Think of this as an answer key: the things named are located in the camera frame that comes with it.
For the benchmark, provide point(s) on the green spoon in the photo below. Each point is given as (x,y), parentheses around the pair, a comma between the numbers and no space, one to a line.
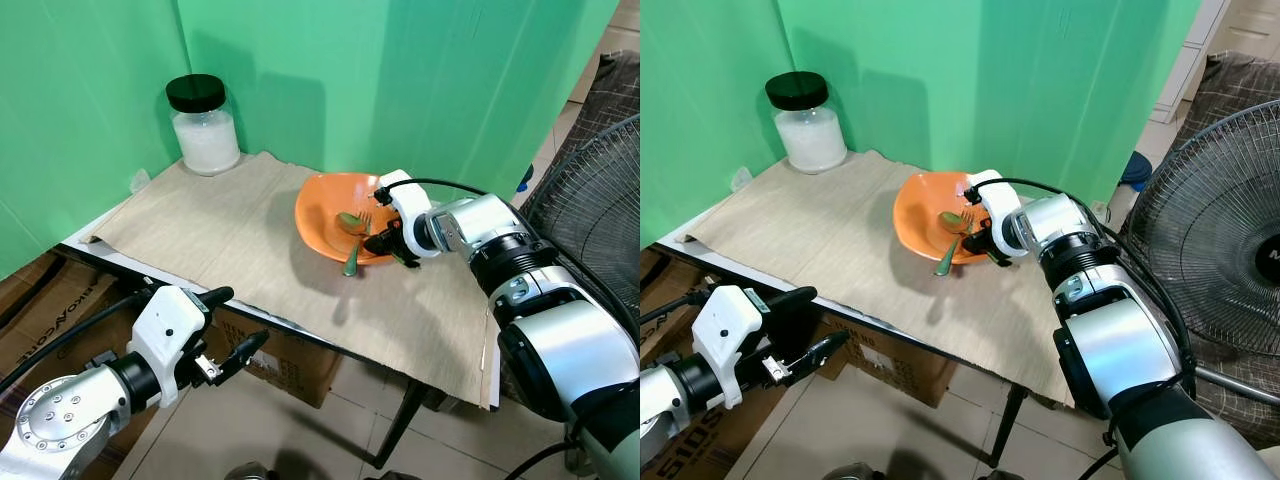
(349,221)
(950,220)

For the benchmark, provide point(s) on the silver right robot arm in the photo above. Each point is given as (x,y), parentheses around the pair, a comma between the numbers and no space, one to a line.
(565,350)
(1130,350)

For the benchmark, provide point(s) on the green fork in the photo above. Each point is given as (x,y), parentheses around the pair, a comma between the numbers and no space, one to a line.
(353,260)
(946,260)

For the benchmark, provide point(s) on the small brown cardboard box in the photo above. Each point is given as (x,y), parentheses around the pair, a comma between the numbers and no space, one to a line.
(290,365)
(900,365)

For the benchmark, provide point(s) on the beige woven table cloth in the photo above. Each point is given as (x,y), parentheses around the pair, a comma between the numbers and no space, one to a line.
(230,250)
(830,250)

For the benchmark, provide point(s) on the orange plate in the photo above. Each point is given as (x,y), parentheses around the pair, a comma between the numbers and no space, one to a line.
(320,215)
(915,215)

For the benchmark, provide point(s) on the large printed cardboard box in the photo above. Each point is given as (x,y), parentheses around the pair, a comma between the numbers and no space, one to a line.
(720,440)
(60,300)

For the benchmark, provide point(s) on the small blue object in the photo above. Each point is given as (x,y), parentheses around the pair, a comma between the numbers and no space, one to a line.
(1136,170)
(525,180)

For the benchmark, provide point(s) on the glass jar with black lid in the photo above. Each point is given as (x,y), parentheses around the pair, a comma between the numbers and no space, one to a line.
(812,138)
(206,140)

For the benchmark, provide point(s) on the green backdrop cloth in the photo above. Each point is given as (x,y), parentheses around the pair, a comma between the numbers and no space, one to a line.
(1000,80)
(400,80)

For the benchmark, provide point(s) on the brown patterned fabric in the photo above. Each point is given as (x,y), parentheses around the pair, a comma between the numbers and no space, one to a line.
(1235,85)
(600,100)

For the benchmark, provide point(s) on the white cabinet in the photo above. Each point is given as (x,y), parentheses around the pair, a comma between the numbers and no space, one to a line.
(1190,55)

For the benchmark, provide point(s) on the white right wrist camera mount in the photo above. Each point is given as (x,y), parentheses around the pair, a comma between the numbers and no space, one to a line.
(410,205)
(1000,200)

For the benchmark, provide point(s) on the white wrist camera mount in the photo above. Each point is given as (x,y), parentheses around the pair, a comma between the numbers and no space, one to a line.
(1000,200)
(410,205)
(728,335)
(165,335)

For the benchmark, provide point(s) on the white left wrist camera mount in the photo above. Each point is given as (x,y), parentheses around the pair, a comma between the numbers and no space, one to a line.
(728,335)
(165,335)

